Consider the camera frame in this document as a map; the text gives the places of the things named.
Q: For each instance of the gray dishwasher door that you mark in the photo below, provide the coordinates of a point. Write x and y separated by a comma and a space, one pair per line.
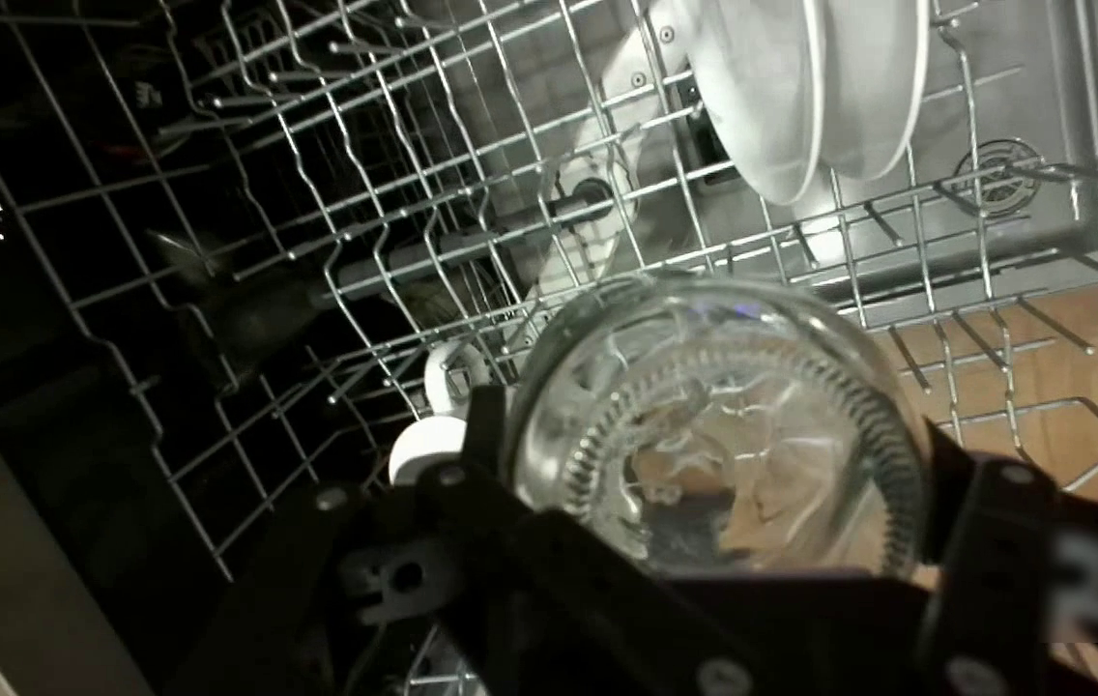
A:
1025, 78

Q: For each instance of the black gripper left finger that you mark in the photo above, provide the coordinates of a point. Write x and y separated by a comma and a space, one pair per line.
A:
513, 606

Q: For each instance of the white dinner plate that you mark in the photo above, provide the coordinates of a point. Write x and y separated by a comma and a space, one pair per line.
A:
879, 78
754, 92

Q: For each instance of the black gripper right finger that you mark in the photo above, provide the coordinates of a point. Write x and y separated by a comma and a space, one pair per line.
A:
998, 582

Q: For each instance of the clear glass jar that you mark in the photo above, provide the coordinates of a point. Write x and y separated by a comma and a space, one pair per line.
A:
716, 440

